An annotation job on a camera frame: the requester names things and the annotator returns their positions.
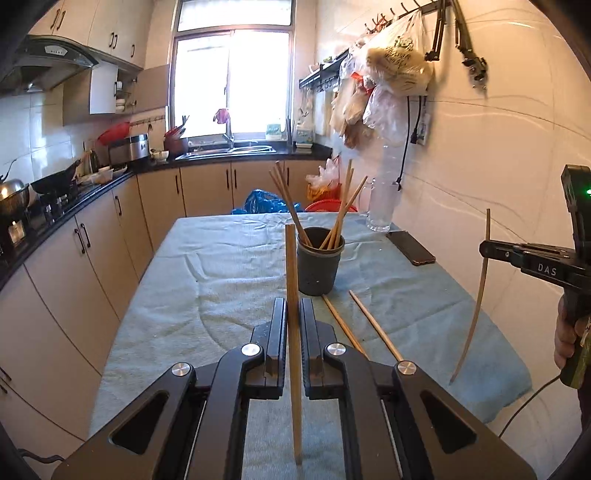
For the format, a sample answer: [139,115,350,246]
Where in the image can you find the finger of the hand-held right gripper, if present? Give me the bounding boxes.
[479,240,525,269]

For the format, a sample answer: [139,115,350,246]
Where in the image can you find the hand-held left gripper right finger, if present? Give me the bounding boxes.
[299,298,539,480]

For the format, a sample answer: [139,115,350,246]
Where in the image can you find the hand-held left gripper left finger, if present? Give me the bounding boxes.
[51,298,289,480]

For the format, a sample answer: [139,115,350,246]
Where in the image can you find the tan bamboo chopstick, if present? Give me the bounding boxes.
[322,294,370,361]
[449,208,492,385]
[348,289,406,363]
[284,224,304,466]

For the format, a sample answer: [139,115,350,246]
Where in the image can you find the dark grey utensil holder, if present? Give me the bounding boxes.
[296,226,346,296]

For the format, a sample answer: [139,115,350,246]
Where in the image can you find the bundle of wooden chopsticks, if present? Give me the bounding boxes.
[269,159,369,251]

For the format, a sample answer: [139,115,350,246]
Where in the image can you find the dark red pot with utensils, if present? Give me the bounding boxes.
[164,115,190,155]

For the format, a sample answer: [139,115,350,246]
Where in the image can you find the person's right hand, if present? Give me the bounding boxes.
[554,294,584,370]

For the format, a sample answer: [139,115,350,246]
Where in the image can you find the blue-grey tablecloth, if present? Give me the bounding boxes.
[88,213,534,480]

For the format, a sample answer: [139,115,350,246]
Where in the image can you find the black smartphone in brown case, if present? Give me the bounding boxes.
[385,230,436,267]

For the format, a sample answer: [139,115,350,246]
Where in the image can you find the clear glass pitcher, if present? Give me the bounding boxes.
[366,178,400,232]

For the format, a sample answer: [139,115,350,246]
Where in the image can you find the red plastic basket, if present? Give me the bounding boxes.
[305,199,358,214]

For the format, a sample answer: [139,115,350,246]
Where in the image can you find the blue plastic bag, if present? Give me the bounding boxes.
[231,188,305,215]

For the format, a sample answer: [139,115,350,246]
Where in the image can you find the clear plastic bag with food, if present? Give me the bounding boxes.
[305,157,345,201]

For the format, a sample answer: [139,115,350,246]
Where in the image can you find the steel kitchen sink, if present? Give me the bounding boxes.
[178,143,278,160]

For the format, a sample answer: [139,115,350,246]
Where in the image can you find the white detergent bottle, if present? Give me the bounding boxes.
[295,117,315,148]

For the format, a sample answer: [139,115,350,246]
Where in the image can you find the beige base cabinets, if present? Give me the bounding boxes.
[0,159,331,462]

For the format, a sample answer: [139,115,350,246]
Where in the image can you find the black kitchen countertop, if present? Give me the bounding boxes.
[0,145,333,287]

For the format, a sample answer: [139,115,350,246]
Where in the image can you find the cluster of hanging plastic bags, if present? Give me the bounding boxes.
[330,9,435,148]

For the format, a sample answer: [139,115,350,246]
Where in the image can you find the stainless steel rice cooker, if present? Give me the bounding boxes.
[108,134,151,164]

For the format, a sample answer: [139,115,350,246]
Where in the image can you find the white bowls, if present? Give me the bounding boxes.
[78,166,127,185]

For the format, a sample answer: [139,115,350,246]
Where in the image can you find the kitchen window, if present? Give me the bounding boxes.
[171,0,296,141]

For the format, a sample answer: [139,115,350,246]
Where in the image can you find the red plastic basin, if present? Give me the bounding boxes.
[96,121,132,146]

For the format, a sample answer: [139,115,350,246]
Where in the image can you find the black gas stove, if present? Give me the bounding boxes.
[0,185,79,259]

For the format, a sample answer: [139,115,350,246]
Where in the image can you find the black wok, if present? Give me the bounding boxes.
[30,159,84,195]

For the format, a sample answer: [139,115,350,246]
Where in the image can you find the silver cooking pot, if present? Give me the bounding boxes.
[0,178,31,217]

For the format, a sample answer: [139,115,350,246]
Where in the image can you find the grey range hood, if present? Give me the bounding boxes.
[0,36,100,95]

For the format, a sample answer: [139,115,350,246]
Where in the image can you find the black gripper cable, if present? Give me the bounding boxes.
[498,374,561,439]

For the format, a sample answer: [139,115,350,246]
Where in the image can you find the black power plug cable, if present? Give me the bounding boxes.
[394,95,428,190]

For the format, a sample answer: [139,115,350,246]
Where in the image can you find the black wall shelf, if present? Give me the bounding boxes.
[298,51,349,90]

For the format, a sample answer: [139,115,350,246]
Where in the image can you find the black wall hook rack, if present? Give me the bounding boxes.
[365,0,451,28]

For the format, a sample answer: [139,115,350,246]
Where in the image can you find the beige wall cabinets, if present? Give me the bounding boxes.
[28,0,171,125]

